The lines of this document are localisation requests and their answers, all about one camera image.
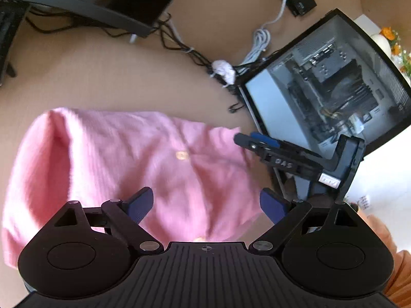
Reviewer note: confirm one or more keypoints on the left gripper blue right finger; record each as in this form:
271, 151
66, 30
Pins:
286, 217

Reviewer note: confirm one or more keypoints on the orange flower decoration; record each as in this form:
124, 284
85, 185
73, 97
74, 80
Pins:
389, 41

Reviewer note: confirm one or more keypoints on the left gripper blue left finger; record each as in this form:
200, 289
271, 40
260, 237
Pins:
124, 219

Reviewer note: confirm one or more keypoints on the glass panel computer case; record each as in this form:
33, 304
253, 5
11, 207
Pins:
332, 80

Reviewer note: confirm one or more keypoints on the pink ribbed knit garment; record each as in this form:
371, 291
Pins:
201, 180

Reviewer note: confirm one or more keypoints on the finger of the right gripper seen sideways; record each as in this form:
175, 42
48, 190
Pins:
264, 147

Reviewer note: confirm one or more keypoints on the white cable tie wrap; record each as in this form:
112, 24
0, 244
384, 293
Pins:
225, 71

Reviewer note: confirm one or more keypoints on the person's right hand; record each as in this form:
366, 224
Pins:
378, 270

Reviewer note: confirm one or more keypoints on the black keyboard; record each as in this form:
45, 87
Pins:
13, 13

